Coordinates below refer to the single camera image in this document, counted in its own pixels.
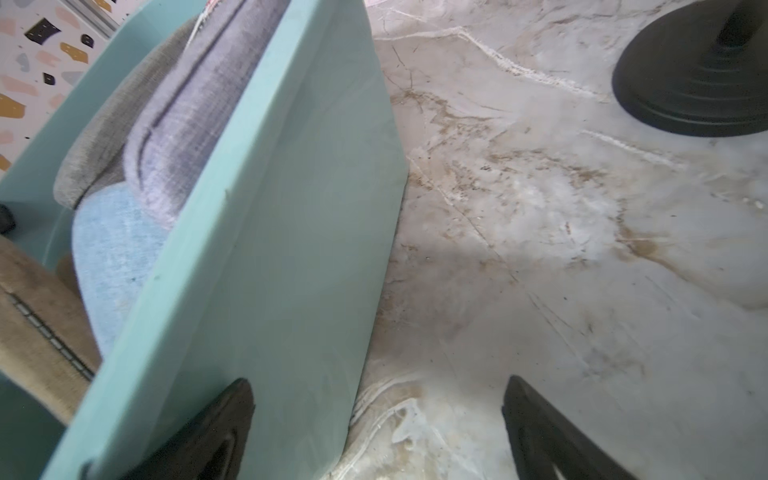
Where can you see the purple felt case diagonal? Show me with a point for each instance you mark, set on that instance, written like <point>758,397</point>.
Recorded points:
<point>178,129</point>

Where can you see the tan case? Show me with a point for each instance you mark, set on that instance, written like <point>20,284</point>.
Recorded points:
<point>47,346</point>

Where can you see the teal plastic storage box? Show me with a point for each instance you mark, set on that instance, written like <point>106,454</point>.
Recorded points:
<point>273,271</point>

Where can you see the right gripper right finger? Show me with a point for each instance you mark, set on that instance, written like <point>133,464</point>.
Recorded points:
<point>546,445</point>

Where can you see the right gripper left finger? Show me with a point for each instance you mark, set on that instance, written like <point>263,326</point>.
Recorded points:
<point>210,446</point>

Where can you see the light blue felt case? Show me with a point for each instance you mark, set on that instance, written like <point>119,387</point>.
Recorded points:
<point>114,247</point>

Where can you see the grey felt case front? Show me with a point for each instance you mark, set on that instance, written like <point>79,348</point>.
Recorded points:
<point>95,159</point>

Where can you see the green microphone on black stand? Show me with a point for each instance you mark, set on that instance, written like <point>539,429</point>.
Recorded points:
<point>700,70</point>

